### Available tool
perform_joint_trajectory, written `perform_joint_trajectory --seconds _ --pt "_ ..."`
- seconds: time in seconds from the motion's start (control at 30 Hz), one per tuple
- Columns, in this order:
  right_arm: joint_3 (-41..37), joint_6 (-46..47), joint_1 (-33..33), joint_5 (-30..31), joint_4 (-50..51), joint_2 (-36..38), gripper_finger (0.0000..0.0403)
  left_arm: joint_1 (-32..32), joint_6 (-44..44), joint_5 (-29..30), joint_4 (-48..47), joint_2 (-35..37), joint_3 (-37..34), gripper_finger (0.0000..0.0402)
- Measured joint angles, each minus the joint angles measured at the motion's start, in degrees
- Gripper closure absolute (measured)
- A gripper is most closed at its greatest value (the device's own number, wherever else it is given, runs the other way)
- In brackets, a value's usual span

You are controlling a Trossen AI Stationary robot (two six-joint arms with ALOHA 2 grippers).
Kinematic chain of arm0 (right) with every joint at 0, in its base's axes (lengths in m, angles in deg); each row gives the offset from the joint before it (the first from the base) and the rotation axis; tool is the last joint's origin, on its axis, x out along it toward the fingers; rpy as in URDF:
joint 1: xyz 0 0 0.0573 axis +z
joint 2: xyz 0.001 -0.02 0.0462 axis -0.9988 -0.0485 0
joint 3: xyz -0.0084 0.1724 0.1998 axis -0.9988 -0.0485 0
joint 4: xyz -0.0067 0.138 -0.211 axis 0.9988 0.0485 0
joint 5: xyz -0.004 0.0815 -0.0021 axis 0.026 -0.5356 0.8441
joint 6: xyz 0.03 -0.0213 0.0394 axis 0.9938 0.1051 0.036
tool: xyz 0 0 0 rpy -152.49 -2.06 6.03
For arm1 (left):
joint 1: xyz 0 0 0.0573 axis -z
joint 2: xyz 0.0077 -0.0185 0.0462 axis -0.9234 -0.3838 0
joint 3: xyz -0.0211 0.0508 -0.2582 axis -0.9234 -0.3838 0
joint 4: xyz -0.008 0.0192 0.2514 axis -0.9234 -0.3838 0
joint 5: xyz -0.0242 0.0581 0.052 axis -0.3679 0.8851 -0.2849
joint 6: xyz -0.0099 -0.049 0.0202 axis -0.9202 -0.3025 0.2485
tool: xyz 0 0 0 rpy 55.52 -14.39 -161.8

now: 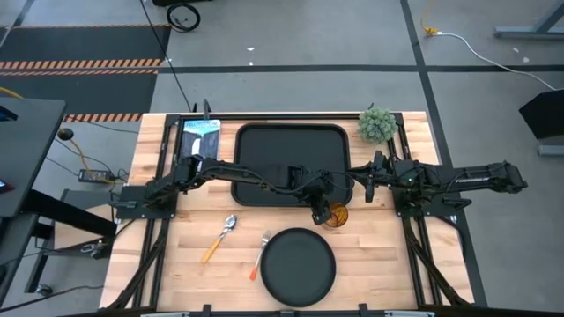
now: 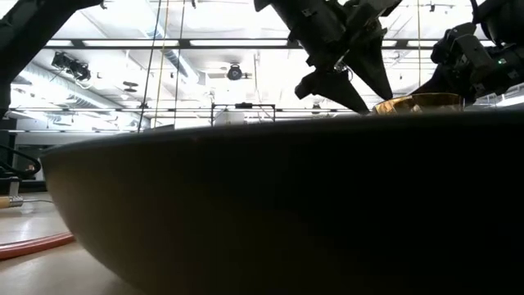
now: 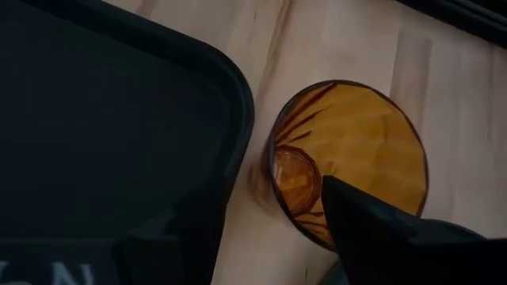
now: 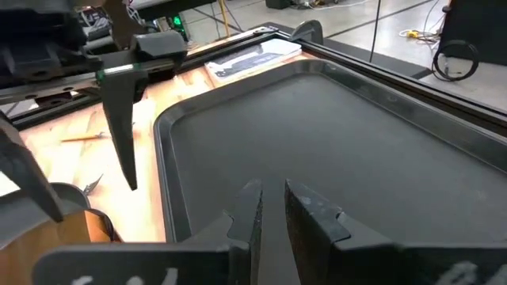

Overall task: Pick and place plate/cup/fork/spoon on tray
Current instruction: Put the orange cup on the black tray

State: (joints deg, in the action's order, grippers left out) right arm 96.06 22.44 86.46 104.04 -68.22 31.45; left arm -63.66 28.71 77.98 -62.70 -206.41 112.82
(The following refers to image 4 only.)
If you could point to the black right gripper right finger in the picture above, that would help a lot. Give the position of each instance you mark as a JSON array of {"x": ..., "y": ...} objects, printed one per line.
[{"x": 317, "y": 245}]

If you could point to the device with green light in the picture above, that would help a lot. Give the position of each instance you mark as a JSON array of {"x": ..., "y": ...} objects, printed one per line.
[{"x": 176, "y": 21}]

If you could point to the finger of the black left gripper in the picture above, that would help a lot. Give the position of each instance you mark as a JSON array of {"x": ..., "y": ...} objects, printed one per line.
[
  {"x": 27, "y": 174},
  {"x": 120, "y": 126}
]

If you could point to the amber glass cup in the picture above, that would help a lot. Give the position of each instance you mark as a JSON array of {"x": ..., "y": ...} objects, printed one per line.
[{"x": 43, "y": 245}]

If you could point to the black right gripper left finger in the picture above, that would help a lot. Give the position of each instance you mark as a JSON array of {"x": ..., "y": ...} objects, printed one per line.
[{"x": 206, "y": 257}]

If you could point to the round black plate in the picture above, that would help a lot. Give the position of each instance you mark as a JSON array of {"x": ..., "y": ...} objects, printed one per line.
[{"x": 69, "y": 194}]

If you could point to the black equipment box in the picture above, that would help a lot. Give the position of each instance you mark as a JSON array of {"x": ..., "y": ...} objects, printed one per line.
[{"x": 479, "y": 27}]

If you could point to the yellow pole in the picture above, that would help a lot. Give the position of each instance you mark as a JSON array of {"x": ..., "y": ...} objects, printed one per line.
[{"x": 224, "y": 16}]

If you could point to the black rectangular serving tray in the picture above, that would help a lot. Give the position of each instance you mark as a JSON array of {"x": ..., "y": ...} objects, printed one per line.
[{"x": 336, "y": 158}]

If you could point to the black aluminium table frame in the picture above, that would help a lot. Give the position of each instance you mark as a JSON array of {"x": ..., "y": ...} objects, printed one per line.
[{"x": 435, "y": 93}]

